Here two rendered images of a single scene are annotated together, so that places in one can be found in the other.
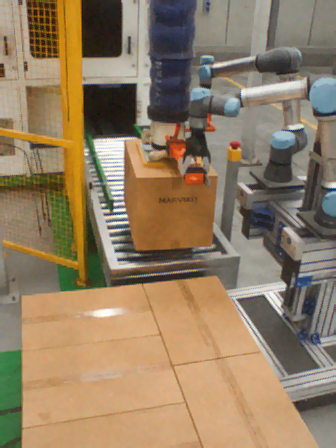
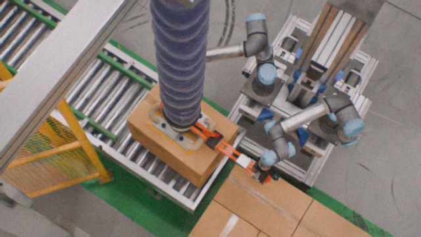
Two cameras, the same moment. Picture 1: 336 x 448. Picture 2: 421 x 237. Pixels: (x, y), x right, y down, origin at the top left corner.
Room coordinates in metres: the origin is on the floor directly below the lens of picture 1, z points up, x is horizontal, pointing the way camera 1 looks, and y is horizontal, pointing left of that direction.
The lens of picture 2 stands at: (1.70, 0.71, 4.34)
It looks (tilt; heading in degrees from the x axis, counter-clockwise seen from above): 71 degrees down; 311
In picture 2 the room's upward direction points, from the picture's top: 9 degrees clockwise
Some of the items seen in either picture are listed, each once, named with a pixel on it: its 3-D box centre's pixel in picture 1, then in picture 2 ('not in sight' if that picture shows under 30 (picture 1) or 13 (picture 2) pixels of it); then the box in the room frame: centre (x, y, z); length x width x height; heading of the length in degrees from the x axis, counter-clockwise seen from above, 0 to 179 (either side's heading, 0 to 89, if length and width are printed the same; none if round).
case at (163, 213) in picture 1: (165, 190); (183, 132); (2.51, 0.02, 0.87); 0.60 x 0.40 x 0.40; 12
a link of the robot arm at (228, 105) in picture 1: (225, 105); (282, 149); (1.93, -0.21, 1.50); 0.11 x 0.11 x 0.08; 73
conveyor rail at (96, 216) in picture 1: (89, 192); (61, 120); (3.24, 0.57, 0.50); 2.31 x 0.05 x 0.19; 16
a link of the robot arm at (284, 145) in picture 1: (282, 146); (266, 75); (2.37, -0.56, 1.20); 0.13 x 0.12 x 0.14; 142
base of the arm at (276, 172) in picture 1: (279, 168); (264, 83); (2.37, -0.55, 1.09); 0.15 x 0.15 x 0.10
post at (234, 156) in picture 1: (226, 221); not in sight; (2.89, -0.39, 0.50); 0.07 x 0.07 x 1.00; 16
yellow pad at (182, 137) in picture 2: (149, 151); (172, 132); (2.50, 0.12, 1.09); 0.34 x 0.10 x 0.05; 11
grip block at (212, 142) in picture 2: (177, 147); (214, 139); (2.27, -0.03, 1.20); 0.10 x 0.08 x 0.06; 101
